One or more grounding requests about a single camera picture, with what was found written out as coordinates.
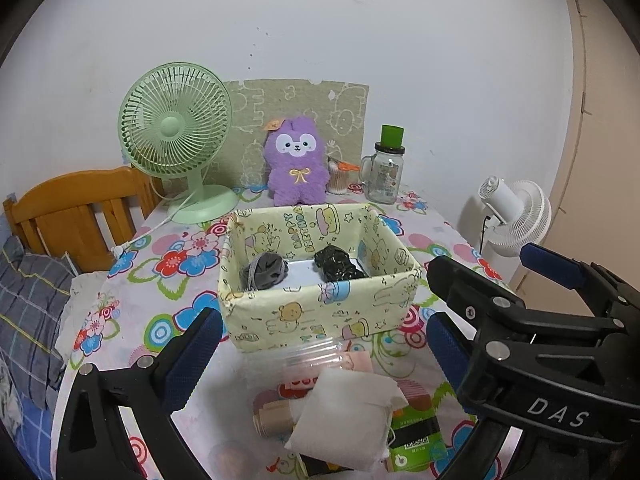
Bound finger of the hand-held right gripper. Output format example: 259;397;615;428
519;242;640;321
426;255;526;333

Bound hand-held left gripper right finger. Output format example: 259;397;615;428
426;311;507;480

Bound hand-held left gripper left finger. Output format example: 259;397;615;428
55;306;224;480

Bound pink striped packet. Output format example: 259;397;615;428
395;379;433;411

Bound green label black sock pack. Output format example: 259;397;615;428
387;395;447;474

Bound beige brown socks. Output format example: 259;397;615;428
251;390;308;438

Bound pink red label packet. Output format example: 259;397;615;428
276;377;321;401

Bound cartoon print fabric box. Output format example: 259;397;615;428
217;203;422;356

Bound white cloth packet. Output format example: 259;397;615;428
284;370;409;472

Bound clear bag of pink cloth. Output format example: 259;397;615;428
280;342;373;386

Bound black packet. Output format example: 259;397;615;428
300;455;353;479

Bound white standing fan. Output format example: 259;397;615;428
477;175;552;261

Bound grey rolled socks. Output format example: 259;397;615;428
243;254;291;291

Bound beige door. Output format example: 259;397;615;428
510;0;640;301

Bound white bed cloth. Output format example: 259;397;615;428
54;270;111;361

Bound black rolled socks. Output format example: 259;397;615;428
313;245;368;283

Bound glass mug jar green lid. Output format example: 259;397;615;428
360;124;406;205

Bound cotton swab jar orange lid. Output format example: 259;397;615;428
326;156;361;195

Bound blue plaid pillow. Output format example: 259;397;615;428
0;235;76;406

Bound blue checked bedsheet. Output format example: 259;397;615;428
0;360;57;480

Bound purple plush toy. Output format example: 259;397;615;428
263;115;331;207

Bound wooden chair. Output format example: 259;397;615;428
2;166;166;273

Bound green desk fan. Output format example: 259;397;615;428
118;62;240;224

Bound cartoon print foam board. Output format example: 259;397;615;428
222;78;372;191

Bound white fan cord with plug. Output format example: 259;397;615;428
111;195;201;257

